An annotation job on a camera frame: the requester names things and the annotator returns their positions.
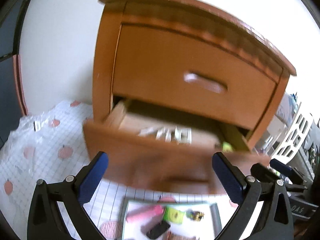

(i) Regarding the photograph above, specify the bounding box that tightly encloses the yellow black flower toy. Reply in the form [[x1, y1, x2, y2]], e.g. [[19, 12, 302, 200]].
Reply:
[[185, 210, 204, 222]]

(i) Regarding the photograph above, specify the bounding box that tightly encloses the green tissue pack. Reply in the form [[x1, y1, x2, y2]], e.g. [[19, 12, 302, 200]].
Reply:
[[163, 206, 185, 224]]

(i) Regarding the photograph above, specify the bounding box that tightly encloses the pink knitted toy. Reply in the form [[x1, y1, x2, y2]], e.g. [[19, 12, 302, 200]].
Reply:
[[125, 205, 164, 223]]

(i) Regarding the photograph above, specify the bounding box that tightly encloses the black toy car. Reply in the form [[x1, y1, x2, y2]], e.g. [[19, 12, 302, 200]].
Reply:
[[146, 220, 171, 239]]

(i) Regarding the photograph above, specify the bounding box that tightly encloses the white shelf rack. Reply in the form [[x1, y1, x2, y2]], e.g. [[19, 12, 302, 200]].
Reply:
[[254, 97, 316, 160]]

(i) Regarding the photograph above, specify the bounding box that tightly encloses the white grid fruit mat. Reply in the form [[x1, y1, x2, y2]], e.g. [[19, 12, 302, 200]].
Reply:
[[1, 101, 236, 239]]

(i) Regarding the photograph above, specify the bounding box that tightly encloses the green box in drawer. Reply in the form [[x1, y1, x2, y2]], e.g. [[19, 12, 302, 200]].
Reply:
[[222, 141, 235, 153]]

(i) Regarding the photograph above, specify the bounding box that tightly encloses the teal white tray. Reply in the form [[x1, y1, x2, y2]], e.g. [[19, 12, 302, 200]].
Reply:
[[121, 200, 222, 239]]

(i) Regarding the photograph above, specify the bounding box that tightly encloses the clear plastic bag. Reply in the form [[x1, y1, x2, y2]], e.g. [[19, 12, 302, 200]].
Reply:
[[0, 109, 75, 181]]

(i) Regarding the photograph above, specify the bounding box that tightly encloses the lower wooden drawer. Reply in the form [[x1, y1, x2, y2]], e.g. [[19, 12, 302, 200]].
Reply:
[[83, 100, 270, 194]]

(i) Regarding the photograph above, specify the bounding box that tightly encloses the wooden drawer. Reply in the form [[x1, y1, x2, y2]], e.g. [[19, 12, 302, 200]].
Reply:
[[113, 25, 276, 129], [83, 100, 270, 194]]

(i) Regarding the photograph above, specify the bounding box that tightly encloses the white plastic hair claw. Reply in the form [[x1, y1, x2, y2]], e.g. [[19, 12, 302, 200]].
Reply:
[[138, 126, 192, 144]]

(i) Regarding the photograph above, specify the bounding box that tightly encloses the wooden nightstand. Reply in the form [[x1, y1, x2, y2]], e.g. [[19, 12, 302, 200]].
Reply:
[[92, 0, 297, 153]]

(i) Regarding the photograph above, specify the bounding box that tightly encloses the upper wooden drawer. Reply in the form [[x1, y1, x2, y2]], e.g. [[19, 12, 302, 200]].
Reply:
[[113, 25, 276, 129]]

